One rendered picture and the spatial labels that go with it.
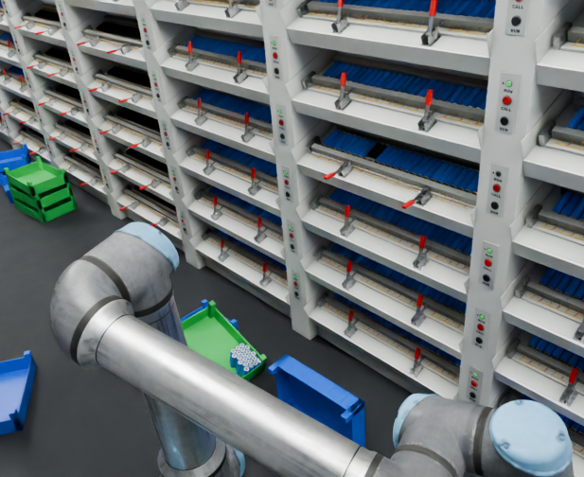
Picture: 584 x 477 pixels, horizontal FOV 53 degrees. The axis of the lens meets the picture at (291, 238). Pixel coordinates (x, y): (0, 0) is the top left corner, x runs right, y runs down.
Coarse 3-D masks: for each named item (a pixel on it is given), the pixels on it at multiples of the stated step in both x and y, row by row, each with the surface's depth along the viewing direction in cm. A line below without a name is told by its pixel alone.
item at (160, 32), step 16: (160, 32) 208; (176, 32) 212; (144, 48) 215; (160, 80) 216; (176, 80) 219; (160, 112) 225; (160, 128) 231; (176, 128) 226; (176, 144) 228; (176, 208) 249; (192, 224) 247; (192, 256) 257
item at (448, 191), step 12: (336, 156) 168; (348, 156) 165; (372, 168) 160; (384, 168) 157; (384, 180) 156; (408, 180) 152; (420, 180) 149; (444, 192) 144; (456, 192) 142; (468, 192) 141; (456, 204) 142
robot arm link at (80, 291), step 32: (64, 288) 88; (96, 288) 88; (64, 320) 85; (96, 320) 84; (128, 320) 86; (64, 352) 86; (96, 352) 84; (128, 352) 82; (160, 352) 82; (192, 352) 83; (160, 384) 80; (192, 384) 79; (224, 384) 79; (192, 416) 79; (224, 416) 77; (256, 416) 76; (288, 416) 76; (256, 448) 75; (288, 448) 74; (320, 448) 73; (352, 448) 74; (416, 448) 75
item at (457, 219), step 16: (320, 128) 178; (336, 128) 180; (304, 144) 175; (320, 144) 178; (304, 160) 175; (320, 160) 173; (320, 176) 171; (336, 176) 165; (352, 176) 163; (368, 176) 161; (352, 192) 165; (368, 192) 159; (384, 192) 154; (400, 192) 152; (416, 192) 150; (400, 208) 153; (416, 208) 148; (432, 208) 145; (448, 208) 143; (464, 208) 141; (448, 224) 143; (464, 224) 138
